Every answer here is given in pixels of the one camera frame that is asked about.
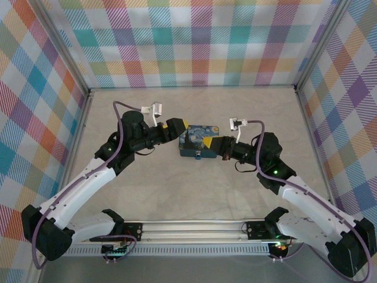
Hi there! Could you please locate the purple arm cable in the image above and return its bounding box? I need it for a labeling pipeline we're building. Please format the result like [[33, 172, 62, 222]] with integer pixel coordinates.
[[31, 100, 143, 271], [246, 119, 373, 282]]

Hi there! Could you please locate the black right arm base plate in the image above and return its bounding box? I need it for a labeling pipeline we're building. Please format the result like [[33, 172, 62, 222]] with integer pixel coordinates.
[[245, 219, 279, 241]]

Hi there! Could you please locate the starry night print tin box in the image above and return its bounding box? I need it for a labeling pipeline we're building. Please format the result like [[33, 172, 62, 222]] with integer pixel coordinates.
[[177, 124, 220, 160]]

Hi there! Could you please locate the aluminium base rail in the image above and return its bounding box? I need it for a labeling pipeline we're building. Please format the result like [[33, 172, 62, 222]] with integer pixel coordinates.
[[63, 217, 307, 245]]

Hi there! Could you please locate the plaid cloth backdrop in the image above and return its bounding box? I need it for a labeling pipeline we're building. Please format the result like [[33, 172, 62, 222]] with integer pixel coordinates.
[[38, 0, 346, 89], [0, 0, 90, 283], [295, 0, 377, 283]]

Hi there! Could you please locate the aluminium table edge rail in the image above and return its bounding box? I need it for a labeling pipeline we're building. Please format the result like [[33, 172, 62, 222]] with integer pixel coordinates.
[[87, 84, 299, 93], [47, 90, 94, 207], [293, 88, 340, 207]]

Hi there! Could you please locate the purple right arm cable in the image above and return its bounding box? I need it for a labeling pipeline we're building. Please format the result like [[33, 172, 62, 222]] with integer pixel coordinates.
[[246, 119, 373, 282]]

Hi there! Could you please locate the grey metal sheet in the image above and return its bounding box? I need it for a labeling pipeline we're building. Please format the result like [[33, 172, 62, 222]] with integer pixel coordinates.
[[37, 252, 355, 283]]

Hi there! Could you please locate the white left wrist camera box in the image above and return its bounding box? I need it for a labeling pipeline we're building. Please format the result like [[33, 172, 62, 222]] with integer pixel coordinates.
[[141, 101, 164, 128]]

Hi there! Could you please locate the slotted grey cable duct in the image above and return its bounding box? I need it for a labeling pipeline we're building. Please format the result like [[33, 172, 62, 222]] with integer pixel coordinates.
[[63, 243, 272, 256]]

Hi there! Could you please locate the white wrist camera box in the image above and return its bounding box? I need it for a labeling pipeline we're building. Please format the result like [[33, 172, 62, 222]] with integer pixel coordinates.
[[141, 101, 164, 128], [229, 117, 249, 141]]

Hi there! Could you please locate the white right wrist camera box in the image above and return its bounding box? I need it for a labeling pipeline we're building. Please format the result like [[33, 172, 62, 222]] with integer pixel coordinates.
[[229, 117, 249, 141]]

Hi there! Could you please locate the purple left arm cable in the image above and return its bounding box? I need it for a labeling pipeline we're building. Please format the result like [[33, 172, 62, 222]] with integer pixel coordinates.
[[31, 100, 143, 271]]

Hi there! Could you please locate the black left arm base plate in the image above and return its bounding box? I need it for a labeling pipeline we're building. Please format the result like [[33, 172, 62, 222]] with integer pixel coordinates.
[[117, 222, 144, 243]]

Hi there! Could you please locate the aluminium corner post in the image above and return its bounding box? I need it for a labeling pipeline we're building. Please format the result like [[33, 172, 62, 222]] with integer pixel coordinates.
[[292, 0, 353, 94], [29, 0, 92, 94]]

